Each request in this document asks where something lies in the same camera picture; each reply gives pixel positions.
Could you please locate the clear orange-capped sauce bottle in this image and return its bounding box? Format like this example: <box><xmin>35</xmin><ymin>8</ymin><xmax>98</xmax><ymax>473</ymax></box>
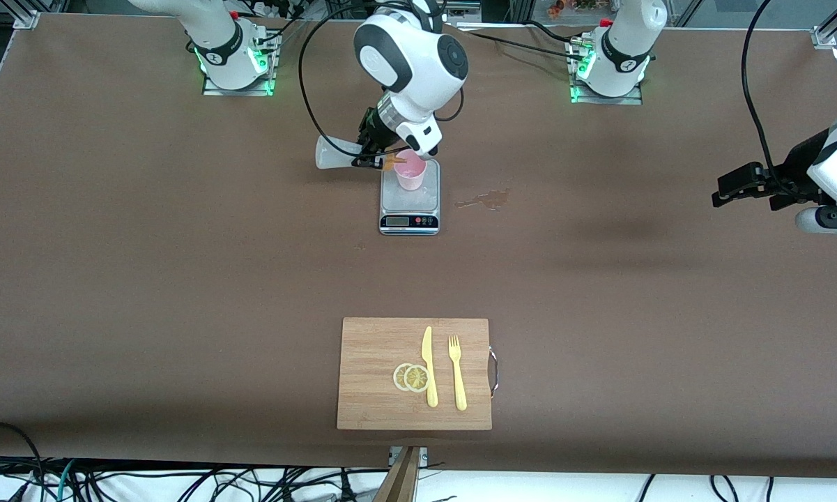
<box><xmin>315</xmin><ymin>135</ymin><xmax>409</xmax><ymax>172</ymax></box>

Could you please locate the pink plastic cup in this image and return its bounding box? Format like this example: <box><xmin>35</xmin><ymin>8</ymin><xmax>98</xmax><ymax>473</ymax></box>
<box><xmin>393</xmin><ymin>150</ymin><xmax>428</xmax><ymax>192</ymax></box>

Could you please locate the silver digital kitchen scale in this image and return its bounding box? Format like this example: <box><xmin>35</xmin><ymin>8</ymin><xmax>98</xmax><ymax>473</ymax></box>
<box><xmin>379</xmin><ymin>158</ymin><xmax>440</xmax><ymax>236</ymax></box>

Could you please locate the yellow plastic knife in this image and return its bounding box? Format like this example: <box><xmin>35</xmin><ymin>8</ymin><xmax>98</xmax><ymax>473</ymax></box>
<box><xmin>421</xmin><ymin>326</ymin><xmax>439</xmax><ymax>409</ymax></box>

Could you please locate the wooden cutting board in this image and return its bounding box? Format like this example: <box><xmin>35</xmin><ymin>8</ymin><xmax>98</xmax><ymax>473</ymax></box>
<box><xmin>337</xmin><ymin>317</ymin><xmax>500</xmax><ymax>431</ymax></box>

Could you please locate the yellow plastic fork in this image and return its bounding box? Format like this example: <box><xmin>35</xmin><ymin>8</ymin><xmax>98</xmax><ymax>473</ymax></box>
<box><xmin>448</xmin><ymin>335</ymin><xmax>468</xmax><ymax>411</ymax></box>

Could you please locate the brown table cover sheet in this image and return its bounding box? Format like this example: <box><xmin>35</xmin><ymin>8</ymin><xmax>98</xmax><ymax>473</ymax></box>
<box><xmin>0</xmin><ymin>13</ymin><xmax>837</xmax><ymax>479</ymax></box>

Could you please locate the wooden beam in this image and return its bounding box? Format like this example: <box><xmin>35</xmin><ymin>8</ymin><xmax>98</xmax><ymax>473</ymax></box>
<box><xmin>375</xmin><ymin>446</ymin><xmax>422</xmax><ymax>502</ymax></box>

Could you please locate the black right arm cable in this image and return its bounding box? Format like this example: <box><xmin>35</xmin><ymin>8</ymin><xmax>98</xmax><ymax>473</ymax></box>
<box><xmin>298</xmin><ymin>0</ymin><xmax>465</xmax><ymax>142</ymax></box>

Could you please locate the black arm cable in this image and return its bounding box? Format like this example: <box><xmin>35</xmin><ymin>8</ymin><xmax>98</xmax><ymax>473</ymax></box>
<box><xmin>742</xmin><ymin>0</ymin><xmax>790</xmax><ymax>179</ymax></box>
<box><xmin>298</xmin><ymin>0</ymin><xmax>465</xmax><ymax>142</ymax></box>

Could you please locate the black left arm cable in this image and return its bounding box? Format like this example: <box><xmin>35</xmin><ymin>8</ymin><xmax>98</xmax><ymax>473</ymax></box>
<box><xmin>742</xmin><ymin>0</ymin><xmax>790</xmax><ymax>179</ymax></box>

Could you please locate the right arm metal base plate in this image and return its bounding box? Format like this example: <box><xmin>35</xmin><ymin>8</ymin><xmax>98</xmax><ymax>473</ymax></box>
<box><xmin>202</xmin><ymin>31</ymin><xmax>278</xmax><ymax>97</ymax></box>

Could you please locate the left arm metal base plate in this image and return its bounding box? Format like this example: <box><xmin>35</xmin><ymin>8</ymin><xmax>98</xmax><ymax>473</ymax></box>
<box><xmin>569</xmin><ymin>38</ymin><xmax>644</xmax><ymax>105</ymax></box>

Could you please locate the black cable on table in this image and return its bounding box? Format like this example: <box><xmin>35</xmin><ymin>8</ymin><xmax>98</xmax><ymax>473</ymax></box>
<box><xmin>460</xmin><ymin>20</ymin><xmax>583</xmax><ymax>58</ymax></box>

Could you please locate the teal cable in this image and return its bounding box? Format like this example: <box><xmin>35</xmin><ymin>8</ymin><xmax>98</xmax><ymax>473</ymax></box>
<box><xmin>56</xmin><ymin>459</ymin><xmax>77</xmax><ymax>502</ymax></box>

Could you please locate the black looped floor cable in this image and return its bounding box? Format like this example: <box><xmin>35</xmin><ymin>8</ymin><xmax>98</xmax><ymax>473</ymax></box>
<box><xmin>0</xmin><ymin>421</ymin><xmax>46</xmax><ymax>502</ymax></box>

